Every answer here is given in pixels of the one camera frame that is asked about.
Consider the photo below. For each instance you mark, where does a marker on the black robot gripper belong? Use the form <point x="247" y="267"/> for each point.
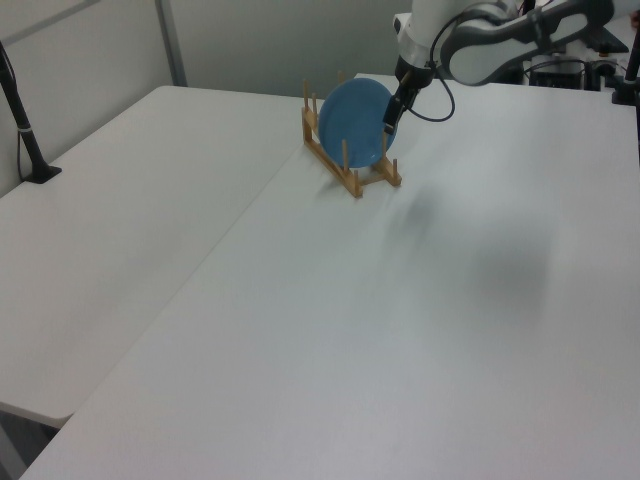
<point x="415" y="75"/>

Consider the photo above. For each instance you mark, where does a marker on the blue round plate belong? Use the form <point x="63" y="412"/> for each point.
<point x="352" y="122"/>

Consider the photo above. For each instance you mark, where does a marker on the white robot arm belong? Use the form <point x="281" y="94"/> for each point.
<point x="500" y="45"/>

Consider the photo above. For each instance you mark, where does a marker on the wooden peg plate rack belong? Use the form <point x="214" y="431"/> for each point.
<point x="350" y="177"/>

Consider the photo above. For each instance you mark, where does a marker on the short black stand pole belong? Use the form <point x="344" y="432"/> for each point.
<point x="630" y="75"/>

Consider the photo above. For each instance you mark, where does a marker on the grey metal partition post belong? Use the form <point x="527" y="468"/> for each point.
<point x="172" y="40"/>

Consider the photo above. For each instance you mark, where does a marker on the black camera stand pole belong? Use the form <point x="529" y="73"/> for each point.
<point x="25" y="135"/>

